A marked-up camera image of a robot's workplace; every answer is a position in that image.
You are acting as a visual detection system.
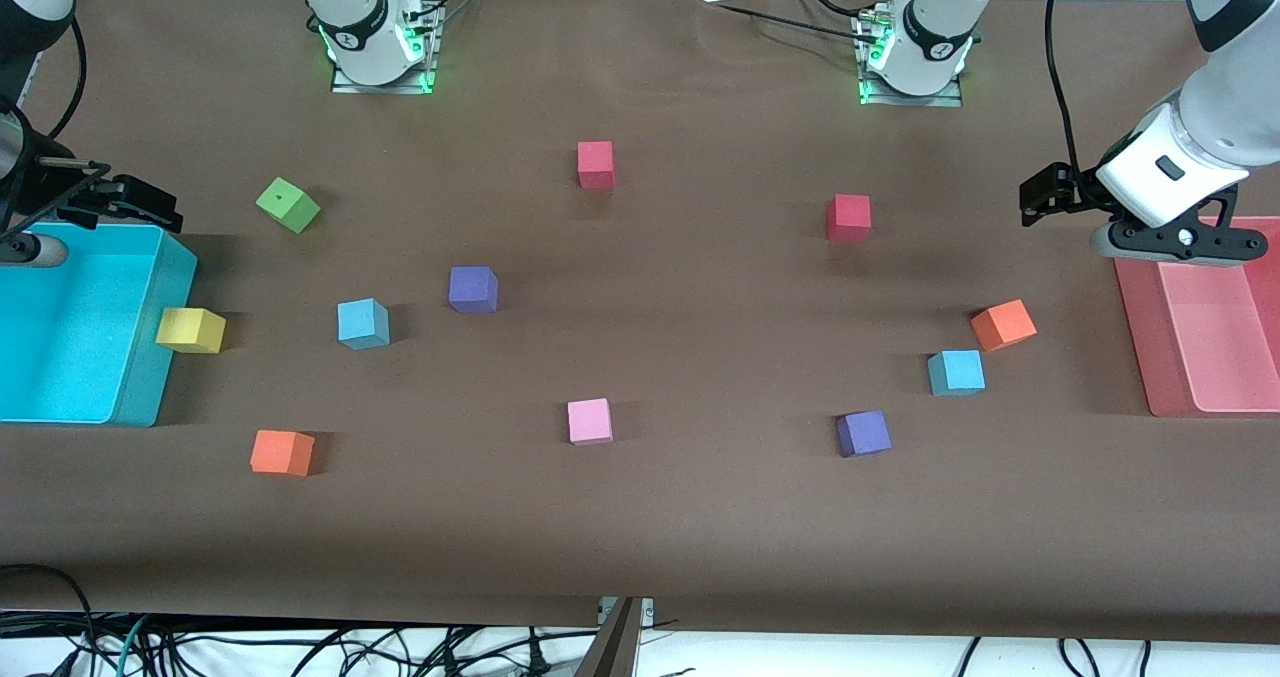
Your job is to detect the black looped floor cable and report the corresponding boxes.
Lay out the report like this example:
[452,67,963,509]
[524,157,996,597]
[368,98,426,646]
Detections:
[0,564,98,677]

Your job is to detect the red foam block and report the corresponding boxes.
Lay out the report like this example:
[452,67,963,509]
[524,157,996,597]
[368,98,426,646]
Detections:
[577,140,616,191]
[826,194,872,244]

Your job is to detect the purple foam block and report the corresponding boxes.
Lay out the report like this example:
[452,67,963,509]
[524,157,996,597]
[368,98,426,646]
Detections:
[836,410,893,458]
[448,266,499,315]

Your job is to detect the cyan plastic bin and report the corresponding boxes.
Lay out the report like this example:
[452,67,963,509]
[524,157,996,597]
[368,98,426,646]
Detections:
[0,221,198,428]

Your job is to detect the orange foam block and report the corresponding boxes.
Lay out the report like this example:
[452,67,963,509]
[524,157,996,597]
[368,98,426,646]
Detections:
[250,430,316,478]
[970,299,1038,353]

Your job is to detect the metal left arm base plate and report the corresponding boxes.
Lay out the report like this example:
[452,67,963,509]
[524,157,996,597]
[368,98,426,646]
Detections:
[860,77,965,109]

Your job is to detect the pink plastic bin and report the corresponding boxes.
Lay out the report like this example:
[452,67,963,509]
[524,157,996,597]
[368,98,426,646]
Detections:
[1113,215,1280,419]

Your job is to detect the pink foam block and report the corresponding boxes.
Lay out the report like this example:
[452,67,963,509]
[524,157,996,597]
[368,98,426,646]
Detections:
[567,398,614,447]

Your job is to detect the yellow foam block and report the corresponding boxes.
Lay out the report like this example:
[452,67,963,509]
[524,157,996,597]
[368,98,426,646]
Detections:
[155,307,227,355]

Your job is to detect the brown table cloth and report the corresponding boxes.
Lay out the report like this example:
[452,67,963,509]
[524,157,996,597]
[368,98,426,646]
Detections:
[0,0,1280,646]

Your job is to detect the blue foam block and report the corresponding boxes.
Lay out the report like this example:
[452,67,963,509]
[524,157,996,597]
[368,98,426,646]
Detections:
[927,349,987,398]
[337,298,391,351]

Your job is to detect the teal floor cable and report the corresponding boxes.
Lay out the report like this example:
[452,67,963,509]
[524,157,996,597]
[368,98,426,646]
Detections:
[112,614,153,677]

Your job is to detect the dark metal bar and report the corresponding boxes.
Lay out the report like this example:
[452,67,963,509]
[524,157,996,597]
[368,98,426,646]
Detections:
[575,597,643,677]

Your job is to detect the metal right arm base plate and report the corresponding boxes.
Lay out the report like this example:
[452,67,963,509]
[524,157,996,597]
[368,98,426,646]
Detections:
[330,57,438,95]

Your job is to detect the green foam block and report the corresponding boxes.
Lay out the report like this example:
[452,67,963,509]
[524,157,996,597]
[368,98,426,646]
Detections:
[255,177,323,235]

